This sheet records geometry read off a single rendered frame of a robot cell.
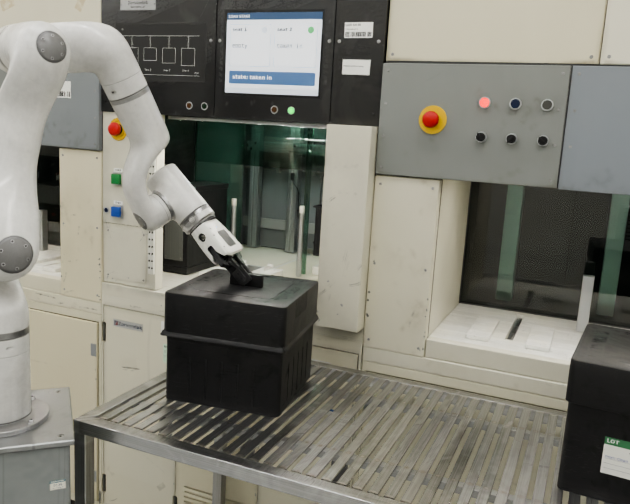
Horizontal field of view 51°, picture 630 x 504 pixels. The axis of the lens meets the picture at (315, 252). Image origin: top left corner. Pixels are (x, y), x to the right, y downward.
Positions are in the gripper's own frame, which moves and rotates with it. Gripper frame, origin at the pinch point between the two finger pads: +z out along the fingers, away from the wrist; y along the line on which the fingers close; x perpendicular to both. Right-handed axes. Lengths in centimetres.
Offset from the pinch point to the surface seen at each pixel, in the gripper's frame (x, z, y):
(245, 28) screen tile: -33, -52, 31
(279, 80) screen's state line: -31, -35, 29
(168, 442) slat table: 21.2, 18.0, -32.4
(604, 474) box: -40, 72, -25
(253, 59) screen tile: -29, -45, 30
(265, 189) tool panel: 21, -33, 125
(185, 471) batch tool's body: 72, 31, 33
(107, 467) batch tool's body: 99, 15, 38
